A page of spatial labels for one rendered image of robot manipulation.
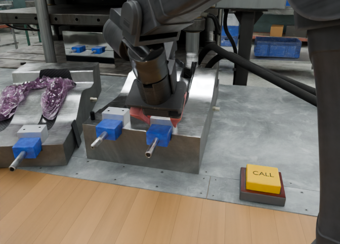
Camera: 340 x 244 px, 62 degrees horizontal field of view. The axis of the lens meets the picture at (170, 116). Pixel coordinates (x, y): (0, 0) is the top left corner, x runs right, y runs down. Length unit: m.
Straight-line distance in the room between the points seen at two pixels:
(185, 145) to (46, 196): 0.29
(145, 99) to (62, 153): 0.25
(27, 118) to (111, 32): 0.39
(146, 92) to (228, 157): 0.29
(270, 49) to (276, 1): 2.94
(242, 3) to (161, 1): 1.02
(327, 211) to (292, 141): 0.51
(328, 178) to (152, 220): 0.32
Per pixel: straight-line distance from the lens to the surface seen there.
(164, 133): 0.55
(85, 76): 0.98
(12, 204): 0.62
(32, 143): 0.65
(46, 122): 0.77
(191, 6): 0.34
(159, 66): 0.44
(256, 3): 1.36
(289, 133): 0.83
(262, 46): 4.28
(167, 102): 0.50
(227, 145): 0.73
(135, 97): 0.52
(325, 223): 0.30
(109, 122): 0.60
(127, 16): 0.40
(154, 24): 0.37
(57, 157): 0.67
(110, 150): 0.65
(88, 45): 1.51
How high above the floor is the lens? 1.16
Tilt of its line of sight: 25 degrees down
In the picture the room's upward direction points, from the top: straight up
